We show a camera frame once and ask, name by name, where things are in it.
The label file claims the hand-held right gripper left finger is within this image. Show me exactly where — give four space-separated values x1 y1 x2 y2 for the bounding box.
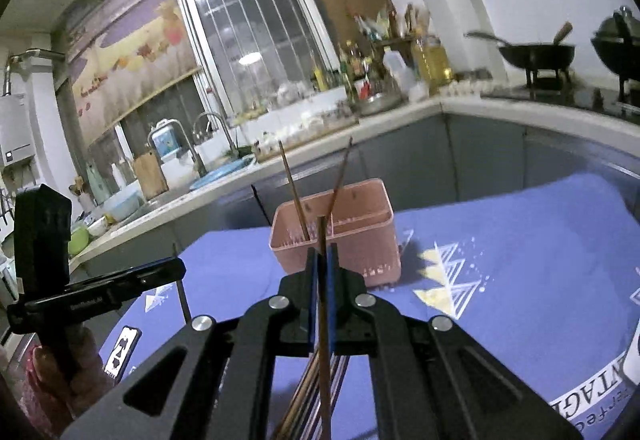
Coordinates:
60 247 322 440

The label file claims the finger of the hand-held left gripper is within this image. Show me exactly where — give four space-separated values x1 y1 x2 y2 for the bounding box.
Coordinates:
65 257 187 317

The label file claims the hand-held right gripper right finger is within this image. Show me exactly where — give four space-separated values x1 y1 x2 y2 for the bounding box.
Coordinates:
330 244 586 440

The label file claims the brown wooden chopstick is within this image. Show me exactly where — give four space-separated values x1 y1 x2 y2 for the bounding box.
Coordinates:
318 215 335 440
327 136 354 222
278 140 311 242

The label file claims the black chopstick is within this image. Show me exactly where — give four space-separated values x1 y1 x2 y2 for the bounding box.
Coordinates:
172 243 192 326

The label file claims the pink plastic utensil basket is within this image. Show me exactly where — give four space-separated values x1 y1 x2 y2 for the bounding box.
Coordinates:
270 177 401 289

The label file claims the bunch of brown chopsticks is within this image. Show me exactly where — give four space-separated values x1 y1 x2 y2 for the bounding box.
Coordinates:
272 352 351 440

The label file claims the person's left hand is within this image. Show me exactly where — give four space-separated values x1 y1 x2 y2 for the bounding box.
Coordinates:
64 324 114 419

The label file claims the green bowl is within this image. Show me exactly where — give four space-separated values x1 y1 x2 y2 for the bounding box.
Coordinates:
67 225 91 257

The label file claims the wooden cutting board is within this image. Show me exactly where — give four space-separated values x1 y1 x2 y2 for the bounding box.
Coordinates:
132 152 169 201

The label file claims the white water heater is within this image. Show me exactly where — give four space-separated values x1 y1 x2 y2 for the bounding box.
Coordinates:
0 93 37 167

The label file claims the blue plate in sink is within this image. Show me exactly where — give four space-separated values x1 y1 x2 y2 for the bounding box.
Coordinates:
189 157 254 191

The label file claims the blue printed cloth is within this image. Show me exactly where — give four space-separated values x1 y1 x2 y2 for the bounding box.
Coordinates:
95 171 640 440

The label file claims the chrome sink faucet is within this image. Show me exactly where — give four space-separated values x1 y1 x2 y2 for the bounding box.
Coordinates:
192 111 237 167

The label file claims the metal bowl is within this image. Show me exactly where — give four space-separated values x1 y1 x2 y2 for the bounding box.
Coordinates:
357 92 404 116

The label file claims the printed roller blind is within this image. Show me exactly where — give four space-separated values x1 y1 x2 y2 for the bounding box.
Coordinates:
64 0 202 147

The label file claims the kitchen counter with grey cabinets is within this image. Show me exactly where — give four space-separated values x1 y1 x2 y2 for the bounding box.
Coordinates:
69 93 640 273

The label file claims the white plastic jug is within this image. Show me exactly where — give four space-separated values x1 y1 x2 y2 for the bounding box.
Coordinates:
382 48 417 94

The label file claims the yellow oil bottle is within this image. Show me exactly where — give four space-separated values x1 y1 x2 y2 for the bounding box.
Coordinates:
412 35 454 84

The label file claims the barred kitchen window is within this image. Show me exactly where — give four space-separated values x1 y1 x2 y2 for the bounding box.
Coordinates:
172 0 343 123

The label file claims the gas stove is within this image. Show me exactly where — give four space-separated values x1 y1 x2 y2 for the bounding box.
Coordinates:
481 70 640 122

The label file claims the black wok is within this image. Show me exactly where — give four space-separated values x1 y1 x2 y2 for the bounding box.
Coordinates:
465 22 577 72

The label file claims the black lidded pot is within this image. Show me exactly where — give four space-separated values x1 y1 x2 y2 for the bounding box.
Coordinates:
590 5 640 82

